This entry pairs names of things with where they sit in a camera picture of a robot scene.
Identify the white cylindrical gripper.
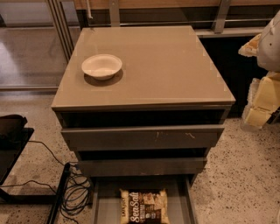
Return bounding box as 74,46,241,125
238,34,280,128

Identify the brown sea salt chip bag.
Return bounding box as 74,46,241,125
120,189,170,224

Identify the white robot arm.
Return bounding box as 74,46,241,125
238,11,280,129

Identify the grey top drawer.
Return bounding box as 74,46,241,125
61,125,224,151

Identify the grey drawer cabinet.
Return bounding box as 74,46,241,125
51,25,236,187

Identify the grey middle drawer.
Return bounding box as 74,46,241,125
79,157,207,177

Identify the grey open bottom drawer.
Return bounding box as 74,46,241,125
91,176,198,224

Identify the dark bag on stand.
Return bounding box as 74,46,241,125
0,115,27,141

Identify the white paper bowl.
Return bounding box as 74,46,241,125
81,54,123,81

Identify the metal railing frame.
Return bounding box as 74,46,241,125
44,0,280,60

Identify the black coiled cable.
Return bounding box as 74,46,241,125
0,140,94,224

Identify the black stand frame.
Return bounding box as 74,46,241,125
0,127,72,224

